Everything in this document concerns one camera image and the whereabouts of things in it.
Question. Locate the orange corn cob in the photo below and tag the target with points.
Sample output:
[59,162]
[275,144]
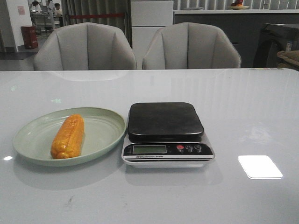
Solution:
[68,140]

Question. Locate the black silver kitchen scale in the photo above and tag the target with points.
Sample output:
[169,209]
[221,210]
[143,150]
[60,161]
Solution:
[165,135]

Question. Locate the right grey upholstered chair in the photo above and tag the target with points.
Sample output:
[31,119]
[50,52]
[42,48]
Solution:
[190,45]

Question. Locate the grey upholstered chair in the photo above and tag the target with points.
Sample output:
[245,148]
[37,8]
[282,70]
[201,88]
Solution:
[85,46]
[190,45]

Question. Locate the light green plate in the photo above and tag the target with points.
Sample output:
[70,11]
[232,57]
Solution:
[103,130]

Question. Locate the left grey upholstered chair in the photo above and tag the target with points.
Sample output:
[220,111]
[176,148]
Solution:
[85,46]

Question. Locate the white cabinet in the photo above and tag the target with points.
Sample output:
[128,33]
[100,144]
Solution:
[147,16]

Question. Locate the dark grey counter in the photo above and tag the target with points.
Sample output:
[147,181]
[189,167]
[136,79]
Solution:
[241,26]

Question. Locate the fruit bowl on counter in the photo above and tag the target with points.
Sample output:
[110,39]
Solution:
[237,5]

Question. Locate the red trash bin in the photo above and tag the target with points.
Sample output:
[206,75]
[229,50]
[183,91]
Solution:
[29,37]

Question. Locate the black appliance at right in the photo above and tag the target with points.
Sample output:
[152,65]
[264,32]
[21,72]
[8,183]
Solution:
[273,39]

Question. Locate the beige cushion at right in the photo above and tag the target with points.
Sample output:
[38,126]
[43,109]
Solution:
[288,59]

